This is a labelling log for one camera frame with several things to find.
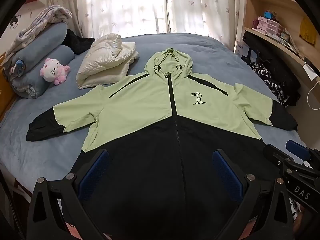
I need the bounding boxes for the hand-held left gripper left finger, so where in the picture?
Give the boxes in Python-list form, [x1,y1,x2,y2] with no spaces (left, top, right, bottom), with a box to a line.
[26,149,110,240]

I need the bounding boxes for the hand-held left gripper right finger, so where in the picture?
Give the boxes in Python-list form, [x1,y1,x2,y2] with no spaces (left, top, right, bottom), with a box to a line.
[212,149,294,240]

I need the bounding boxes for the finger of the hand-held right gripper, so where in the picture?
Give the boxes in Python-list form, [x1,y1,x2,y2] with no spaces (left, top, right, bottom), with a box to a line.
[286,140,312,159]
[263,144,292,167]

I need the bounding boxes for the green and black hooded jacket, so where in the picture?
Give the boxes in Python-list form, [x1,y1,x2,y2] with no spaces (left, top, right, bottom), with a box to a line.
[26,47,298,240]

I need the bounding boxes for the bed with blue fleece cover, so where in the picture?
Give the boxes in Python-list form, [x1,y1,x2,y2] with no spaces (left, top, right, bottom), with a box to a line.
[0,32,307,195]

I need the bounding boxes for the white paper sheet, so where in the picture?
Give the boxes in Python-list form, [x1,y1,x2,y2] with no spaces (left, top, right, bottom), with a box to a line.
[302,64,317,81]

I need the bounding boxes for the zebra print cloth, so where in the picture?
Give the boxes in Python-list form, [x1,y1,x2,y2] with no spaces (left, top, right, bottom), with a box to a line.
[250,62,288,105]

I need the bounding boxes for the black round pad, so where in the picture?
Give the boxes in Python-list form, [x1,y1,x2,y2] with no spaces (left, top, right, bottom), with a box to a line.
[304,57,320,71]

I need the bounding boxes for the black bag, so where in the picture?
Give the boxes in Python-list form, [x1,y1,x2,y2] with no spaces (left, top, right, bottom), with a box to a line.
[242,31,301,107]

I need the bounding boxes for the pink cat plush toy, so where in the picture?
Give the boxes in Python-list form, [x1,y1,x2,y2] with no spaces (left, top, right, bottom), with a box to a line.
[39,58,71,85]

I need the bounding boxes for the blue rolled fleece blanket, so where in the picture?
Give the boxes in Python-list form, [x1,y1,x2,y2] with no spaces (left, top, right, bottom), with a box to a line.
[15,22,68,62]
[9,45,75,99]

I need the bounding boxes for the white printed box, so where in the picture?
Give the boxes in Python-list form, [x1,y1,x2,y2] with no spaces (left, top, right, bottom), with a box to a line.
[235,41,251,58]

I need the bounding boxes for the cream puffer jacket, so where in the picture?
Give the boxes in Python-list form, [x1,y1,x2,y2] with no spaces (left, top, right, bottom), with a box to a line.
[76,33,139,90]

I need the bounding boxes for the colourful small box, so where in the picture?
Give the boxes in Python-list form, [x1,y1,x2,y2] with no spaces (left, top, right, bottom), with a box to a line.
[280,29,292,43]

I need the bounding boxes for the yellow bag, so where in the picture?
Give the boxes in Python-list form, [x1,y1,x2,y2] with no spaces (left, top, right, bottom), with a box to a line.
[299,17,317,46]

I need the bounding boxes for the stack of pink boxes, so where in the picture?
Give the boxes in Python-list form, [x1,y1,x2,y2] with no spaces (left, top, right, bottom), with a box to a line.
[257,16,284,36]

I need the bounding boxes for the wooden bookshelf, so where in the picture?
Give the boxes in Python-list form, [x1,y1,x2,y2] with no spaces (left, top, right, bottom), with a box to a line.
[234,0,320,110]

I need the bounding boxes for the floral quilt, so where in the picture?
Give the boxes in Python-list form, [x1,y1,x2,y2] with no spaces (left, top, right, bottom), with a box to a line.
[5,5,73,55]

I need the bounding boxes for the white leaf print curtain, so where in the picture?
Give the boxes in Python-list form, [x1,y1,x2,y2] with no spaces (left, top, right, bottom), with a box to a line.
[166,0,247,52]
[46,0,167,37]

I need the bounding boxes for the white cable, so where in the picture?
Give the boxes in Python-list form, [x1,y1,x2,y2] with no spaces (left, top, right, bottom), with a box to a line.
[307,79,320,110]

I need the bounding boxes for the wooden bed frame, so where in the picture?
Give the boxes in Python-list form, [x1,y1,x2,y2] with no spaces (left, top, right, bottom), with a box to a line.
[0,52,18,121]

